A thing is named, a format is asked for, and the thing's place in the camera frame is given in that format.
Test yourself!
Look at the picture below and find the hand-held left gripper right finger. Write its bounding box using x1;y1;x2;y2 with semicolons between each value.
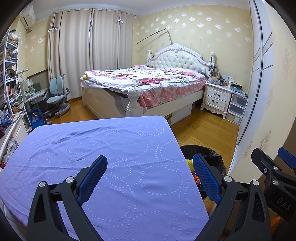
192;152;271;241

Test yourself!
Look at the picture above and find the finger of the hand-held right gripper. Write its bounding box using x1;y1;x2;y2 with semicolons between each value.
251;148;282;183
277;147;296;175

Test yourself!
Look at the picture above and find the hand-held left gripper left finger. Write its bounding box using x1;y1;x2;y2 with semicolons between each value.
27;155;109;241

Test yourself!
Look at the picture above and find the trash bin with black bag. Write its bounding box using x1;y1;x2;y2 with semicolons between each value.
179;145;226;202

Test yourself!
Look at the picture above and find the purple dotted tablecloth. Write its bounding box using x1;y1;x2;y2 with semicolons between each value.
0;115;210;241

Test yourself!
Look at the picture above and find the clear plastic drawer unit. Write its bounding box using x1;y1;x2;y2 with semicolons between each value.
225;94;248;126

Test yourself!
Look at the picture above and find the patterned sliding door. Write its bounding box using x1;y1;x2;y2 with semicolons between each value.
228;0;296;181

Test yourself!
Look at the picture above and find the white storage box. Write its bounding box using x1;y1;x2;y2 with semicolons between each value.
171;103;193;123

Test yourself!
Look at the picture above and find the stack of books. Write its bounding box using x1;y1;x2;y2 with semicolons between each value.
231;83;249;98

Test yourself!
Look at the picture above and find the white nightstand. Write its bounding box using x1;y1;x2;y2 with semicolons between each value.
201;82;233;120

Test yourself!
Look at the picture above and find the blue bag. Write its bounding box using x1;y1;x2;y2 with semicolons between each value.
29;109;46;129

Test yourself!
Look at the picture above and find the cluster of small bottles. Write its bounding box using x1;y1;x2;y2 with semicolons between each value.
208;74;234;87

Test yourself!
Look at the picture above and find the white cabinet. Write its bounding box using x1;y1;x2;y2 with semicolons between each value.
0;116;29;158

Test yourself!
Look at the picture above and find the light blue desk chair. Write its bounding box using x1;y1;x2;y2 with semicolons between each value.
45;75;71;118

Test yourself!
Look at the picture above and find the grey study desk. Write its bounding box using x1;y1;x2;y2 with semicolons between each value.
23;89;49;116

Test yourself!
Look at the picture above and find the pink pillow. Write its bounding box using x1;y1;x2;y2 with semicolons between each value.
162;67;201;76

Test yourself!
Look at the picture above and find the pink floral blanket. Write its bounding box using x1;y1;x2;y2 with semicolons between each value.
82;65;207;109

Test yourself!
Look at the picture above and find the white bed with tufted headboard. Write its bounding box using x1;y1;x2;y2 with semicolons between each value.
80;42;210;118

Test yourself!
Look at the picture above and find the beige curtain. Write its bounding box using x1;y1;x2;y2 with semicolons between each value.
91;7;134;70
47;10;92;101

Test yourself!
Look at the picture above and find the white bookshelf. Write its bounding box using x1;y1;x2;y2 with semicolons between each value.
0;30;30;139

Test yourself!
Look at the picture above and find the metal mosquito net pole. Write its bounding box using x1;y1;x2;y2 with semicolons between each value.
135;27;173;46

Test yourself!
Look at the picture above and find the white air conditioner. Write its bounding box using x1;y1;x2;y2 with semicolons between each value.
20;6;36;29

